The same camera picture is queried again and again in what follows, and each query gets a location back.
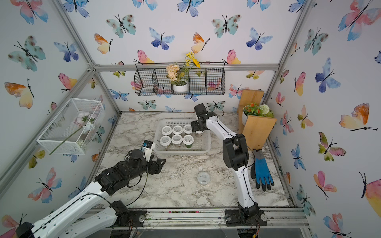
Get yogurt cup without cap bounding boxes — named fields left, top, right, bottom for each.
left=197, top=172, right=211, bottom=185

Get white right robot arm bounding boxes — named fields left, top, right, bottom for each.
left=191, top=104, right=264, bottom=222

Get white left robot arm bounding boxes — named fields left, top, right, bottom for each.
left=16, top=140, right=166, bottom=238

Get white plastic perforated basket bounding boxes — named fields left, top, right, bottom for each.
left=154, top=119, right=211, bottom=156

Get white pot beige flowers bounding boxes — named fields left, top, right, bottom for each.
left=166, top=52, right=201, bottom=93

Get wooden corner shelf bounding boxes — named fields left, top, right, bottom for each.
left=238, top=89, right=277, bottom=150

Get white pot green plant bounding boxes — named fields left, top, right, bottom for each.
left=242, top=103, right=274, bottom=125

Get pink artificial flower stem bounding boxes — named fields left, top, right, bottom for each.
left=50, top=112, right=97, bottom=155

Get blue black work glove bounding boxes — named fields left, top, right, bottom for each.
left=251, top=150, right=274, bottom=191

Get black wire wall basket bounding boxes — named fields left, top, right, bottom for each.
left=132, top=61, right=226, bottom=96

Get white wire mesh box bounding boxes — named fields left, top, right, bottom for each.
left=37, top=98, right=105, bottom=155

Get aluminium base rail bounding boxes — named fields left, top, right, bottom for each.
left=56, top=206, right=312, bottom=231

